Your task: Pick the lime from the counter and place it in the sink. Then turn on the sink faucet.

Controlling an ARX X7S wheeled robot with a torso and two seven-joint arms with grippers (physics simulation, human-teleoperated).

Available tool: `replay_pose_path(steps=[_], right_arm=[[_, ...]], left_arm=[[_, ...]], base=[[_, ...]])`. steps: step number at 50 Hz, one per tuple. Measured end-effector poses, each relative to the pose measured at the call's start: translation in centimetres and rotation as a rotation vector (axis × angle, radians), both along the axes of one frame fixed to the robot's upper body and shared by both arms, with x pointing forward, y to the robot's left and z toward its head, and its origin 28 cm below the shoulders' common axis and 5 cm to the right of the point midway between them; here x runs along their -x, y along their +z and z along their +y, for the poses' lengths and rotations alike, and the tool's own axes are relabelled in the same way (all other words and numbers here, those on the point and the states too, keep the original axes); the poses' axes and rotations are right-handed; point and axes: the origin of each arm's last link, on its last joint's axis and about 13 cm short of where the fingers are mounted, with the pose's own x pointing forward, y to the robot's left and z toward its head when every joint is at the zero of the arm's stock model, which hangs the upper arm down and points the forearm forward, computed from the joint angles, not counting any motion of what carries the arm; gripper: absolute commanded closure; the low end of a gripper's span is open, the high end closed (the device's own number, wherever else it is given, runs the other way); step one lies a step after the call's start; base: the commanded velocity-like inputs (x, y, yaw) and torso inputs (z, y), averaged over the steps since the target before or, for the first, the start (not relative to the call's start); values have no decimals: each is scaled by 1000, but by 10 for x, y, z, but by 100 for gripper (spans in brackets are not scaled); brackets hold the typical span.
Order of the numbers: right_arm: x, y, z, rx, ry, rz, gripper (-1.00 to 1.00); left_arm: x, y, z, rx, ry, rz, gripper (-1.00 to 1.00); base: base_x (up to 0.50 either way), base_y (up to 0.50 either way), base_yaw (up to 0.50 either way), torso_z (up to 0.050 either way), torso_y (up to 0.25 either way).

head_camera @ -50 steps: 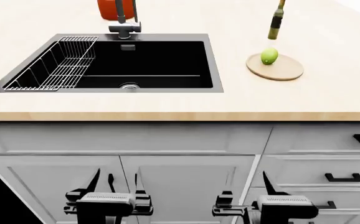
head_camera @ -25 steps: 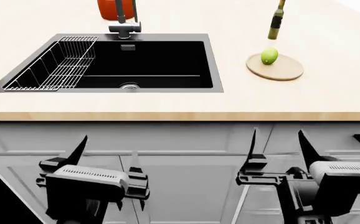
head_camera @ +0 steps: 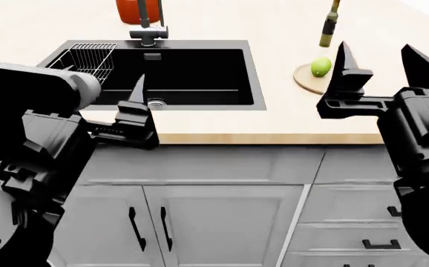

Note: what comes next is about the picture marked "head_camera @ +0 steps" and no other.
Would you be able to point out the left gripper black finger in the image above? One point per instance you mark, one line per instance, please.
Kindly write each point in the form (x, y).
(68, 68)
(136, 122)

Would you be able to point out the grey sink overflow plate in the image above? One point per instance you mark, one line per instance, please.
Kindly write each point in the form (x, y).
(152, 56)

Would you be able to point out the wide grey cabinet door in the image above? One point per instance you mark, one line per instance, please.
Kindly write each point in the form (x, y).
(229, 222)

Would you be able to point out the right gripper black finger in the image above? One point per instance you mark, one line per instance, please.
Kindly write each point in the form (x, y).
(422, 69)
(348, 78)

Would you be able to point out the grey false drawer panel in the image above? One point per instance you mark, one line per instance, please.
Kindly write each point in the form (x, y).
(218, 164)

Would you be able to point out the black kitchen sink basin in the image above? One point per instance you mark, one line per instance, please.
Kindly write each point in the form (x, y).
(199, 75)

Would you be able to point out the grey cabinet drawer front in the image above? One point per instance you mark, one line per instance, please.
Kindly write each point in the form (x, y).
(333, 236)
(348, 203)
(355, 164)
(318, 260)

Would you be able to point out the red pot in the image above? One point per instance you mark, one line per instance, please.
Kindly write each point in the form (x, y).
(127, 11)

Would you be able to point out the green wine bottle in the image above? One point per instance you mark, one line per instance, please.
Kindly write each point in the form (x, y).
(329, 29)

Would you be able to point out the green lime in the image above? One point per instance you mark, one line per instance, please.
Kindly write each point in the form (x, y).
(321, 67)

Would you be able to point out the dark grey sink faucet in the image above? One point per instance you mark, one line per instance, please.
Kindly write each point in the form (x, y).
(150, 32)

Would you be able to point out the round wooden board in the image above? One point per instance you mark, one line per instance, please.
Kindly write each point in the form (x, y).
(305, 79)

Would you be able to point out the narrow grey cabinet door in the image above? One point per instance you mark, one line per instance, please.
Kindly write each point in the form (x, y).
(103, 222)

